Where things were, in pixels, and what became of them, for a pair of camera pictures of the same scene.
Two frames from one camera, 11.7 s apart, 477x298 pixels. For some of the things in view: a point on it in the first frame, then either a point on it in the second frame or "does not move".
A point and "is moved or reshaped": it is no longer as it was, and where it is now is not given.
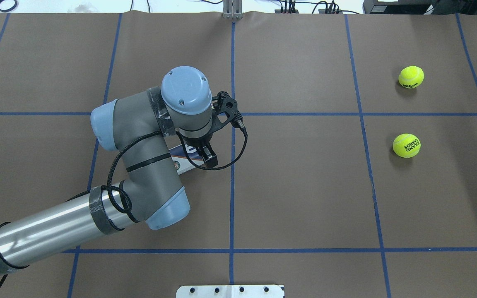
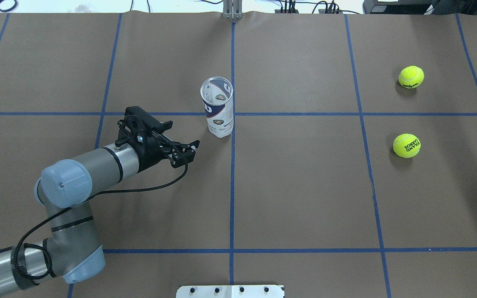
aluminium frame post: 232,9 does not move
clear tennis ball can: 181,162 is moved or reshaped
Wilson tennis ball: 411,77 does not move
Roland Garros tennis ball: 406,145 does not move
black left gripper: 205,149 → 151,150
